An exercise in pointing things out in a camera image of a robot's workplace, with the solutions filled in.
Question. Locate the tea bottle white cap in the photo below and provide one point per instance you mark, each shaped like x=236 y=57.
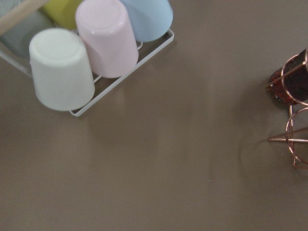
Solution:
x=289 y=84

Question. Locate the copper wire bottle basket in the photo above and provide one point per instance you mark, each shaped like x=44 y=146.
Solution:
x=290 y=133

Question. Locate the blue plastic cup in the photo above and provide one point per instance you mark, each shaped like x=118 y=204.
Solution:
x=150 y=19

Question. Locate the white plastic cup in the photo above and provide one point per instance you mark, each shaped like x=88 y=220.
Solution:
x=61 y=70

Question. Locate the pink plastic cup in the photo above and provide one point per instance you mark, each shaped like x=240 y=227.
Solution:
x=105 y=28

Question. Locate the yellow plastic cup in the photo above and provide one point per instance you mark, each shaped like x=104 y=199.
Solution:
x=62 y=12

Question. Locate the grey plastic cup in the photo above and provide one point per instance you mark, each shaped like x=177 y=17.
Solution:
x=18 y=38

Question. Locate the white wire cup rack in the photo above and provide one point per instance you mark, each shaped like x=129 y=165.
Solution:
x=103 y=85

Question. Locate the wooden rack handle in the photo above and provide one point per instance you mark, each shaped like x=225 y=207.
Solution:
x=19 y=13

